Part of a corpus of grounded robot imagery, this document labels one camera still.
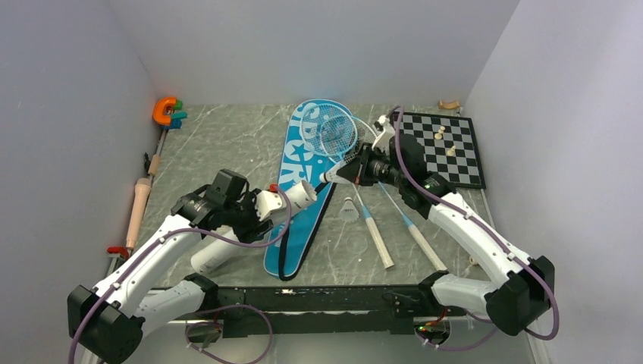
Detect blue badminton racket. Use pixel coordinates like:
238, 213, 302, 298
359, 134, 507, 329
351, 117, 447, 271
300, 102, 395, 270

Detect beige toy microphone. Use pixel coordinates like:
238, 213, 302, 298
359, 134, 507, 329
125, 177, 151, 252

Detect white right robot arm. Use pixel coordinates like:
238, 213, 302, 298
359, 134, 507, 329
354, 135, 560, 340

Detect black white chessboard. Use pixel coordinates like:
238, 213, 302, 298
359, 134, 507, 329
400, 111, 486, 190

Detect blue badminton racket front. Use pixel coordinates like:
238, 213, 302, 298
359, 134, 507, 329
300, 102, 395, 270

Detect beige chess pawn rear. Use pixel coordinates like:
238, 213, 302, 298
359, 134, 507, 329
434, 126, 446, 140

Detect aluminium frame rail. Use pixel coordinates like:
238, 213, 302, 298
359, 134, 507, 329
80, 284, 554, 364

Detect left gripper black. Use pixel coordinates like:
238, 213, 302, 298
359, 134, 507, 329
224, 189, 274, 245

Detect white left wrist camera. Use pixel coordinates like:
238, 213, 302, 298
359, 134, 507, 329
255, 190, 288, 224

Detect wooden arch block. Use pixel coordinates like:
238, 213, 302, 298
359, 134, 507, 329
438, 100, 461, 110

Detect green teal toy blocks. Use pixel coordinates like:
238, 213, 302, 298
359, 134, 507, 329
162, 99, 187, 130

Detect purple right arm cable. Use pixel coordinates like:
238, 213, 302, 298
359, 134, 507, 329
387, 105, 560, 353

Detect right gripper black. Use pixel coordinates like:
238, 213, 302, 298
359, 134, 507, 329
337, 142, 406, 188

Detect orange letter C toy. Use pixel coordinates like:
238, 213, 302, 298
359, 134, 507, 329
152, 96, 178, 126

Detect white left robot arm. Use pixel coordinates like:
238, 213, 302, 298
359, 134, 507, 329
67, 163, 340, 363

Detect blue racket carry bag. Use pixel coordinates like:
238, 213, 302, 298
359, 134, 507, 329
264, 99, 351, 281

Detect red clamp knob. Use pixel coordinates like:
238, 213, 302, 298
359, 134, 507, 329
106, 246, 130, 260

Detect wooden handled tool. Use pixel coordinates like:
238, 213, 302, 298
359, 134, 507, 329
143, 130, 168, 179

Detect white shuttlecock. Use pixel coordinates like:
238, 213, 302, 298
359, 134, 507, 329
338, 197, 360, 223
319, 169, 346, 184

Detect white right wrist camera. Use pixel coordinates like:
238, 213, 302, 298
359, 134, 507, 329
373, 115, 396, 155

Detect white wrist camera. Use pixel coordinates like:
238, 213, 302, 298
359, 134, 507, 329
373, 115, 396, 155
255, 190, 288, 224

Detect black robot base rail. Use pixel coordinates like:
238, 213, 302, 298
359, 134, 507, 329
181, 284, 465, 338

